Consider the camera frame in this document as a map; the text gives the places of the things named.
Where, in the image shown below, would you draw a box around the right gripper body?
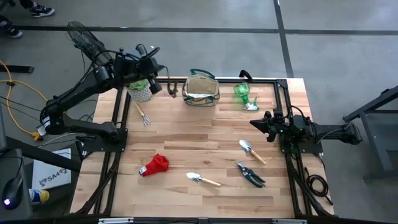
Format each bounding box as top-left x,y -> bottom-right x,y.
264,110 -> 284,143

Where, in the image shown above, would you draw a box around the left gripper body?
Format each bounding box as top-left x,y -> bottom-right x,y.
123,44 -> 163,95

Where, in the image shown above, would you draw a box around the steel trowel wooden handle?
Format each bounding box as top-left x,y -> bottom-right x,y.
238,139 -> 267,166
185,172 -> 222,188

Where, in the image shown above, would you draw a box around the green spray bottle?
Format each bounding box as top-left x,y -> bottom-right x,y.
233,82 -> 261,111

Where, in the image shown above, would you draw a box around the hand rake wooden handle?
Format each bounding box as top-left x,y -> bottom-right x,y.
133,101 -> 152,127

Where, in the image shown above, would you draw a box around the green pruning shears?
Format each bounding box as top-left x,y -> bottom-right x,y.
235,161 -> 267,189

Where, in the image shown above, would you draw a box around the beige green gardening bag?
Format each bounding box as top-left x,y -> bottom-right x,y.
182,68 -> 221,107

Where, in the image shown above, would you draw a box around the red gardening glove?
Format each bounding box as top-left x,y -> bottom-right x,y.
138,153 -> 170,177

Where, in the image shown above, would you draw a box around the succulent in white patterned pot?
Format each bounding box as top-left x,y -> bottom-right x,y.
126,78 -> 153,103

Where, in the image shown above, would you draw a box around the black floor fan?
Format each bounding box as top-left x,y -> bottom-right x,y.
65,21 -> 114,68

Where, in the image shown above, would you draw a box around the black metal stand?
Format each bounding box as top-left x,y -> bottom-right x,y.
341,85 -> 398,181

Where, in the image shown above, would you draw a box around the person's shoe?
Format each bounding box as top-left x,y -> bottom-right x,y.
29,3 -> 56,18
0,20 -> 23,40

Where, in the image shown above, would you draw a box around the black floor bar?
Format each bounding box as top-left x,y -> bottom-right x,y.
0,65 -> 35,75

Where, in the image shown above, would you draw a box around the black desk beam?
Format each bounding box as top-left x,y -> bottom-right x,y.
4,136 -> 82,172

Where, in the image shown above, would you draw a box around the white box with logo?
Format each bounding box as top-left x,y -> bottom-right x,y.
30,148 -> 72,190

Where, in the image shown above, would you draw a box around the grey desk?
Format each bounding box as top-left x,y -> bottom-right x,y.
0,148 -> 34,222

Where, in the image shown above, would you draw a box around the blue yellow object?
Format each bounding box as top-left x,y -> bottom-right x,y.
29,189 -> 50,206

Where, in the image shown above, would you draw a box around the black computer mouse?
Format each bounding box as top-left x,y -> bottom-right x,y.
1,177 -> 24,211

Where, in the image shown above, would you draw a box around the black dangling strap loop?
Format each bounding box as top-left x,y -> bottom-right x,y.
164,65 -> 178,99

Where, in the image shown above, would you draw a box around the black aluminium table frame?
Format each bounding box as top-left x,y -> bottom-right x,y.
74,76 -> 335,218

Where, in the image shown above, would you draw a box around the black clamp handle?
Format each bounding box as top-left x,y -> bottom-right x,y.
238,69 -> 254,82

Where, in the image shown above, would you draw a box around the black fan power cable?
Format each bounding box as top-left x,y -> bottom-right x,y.
80,51 -> 88,75

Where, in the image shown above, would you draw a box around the coiled black cable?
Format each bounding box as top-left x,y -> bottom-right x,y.
303,166 -> 334,206

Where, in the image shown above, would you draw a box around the silver metal bracket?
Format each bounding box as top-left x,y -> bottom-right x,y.
98,217 -> 134,224
272,218 -> 308,224

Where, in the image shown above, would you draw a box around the yellow extension cable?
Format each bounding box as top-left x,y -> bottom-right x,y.
0,60 -> 47,141

